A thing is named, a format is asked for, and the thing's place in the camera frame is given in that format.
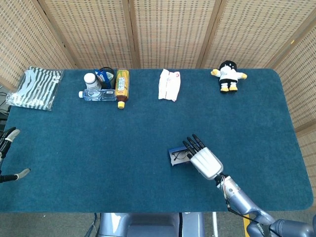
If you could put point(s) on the white table leg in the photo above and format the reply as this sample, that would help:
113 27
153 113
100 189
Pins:
215 224

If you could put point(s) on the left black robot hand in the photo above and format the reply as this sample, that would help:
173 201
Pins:
7 139

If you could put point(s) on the black mesh pen holder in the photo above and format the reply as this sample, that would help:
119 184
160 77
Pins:
113 80

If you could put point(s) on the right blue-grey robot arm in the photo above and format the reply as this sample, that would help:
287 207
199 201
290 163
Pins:
237 195

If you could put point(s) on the black eyeglasses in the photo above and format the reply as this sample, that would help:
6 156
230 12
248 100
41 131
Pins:
178 156

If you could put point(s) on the yellow floor tape strip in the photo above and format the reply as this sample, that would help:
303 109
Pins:
246 218

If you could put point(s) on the blue cardboard glasses case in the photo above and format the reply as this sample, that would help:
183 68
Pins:
177 148

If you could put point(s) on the woven bamboo folding screen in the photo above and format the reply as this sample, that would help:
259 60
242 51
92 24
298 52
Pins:
172 29

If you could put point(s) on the black and white plush toy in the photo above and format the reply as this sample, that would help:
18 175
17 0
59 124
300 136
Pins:
228 76

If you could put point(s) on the white tissue pack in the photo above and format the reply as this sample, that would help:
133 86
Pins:
169 85

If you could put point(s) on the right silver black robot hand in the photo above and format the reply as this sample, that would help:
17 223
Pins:
207 163

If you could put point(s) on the striped shirt in plastic bag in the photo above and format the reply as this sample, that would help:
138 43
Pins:
37 86

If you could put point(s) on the clear water bottle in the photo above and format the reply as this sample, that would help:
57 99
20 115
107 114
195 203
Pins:
98 95

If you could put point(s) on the blue Oreo cookie pack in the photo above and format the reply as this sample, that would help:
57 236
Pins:
102 76

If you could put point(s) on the white plastic jar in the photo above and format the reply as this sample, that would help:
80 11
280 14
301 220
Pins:
90 80

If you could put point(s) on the blue-grey robot torso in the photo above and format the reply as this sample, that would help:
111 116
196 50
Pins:
148 225

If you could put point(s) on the tea bottle with yellow cap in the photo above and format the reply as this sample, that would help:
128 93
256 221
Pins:
122 86

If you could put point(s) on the teal table carpet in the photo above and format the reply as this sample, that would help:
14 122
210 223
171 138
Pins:
98 148

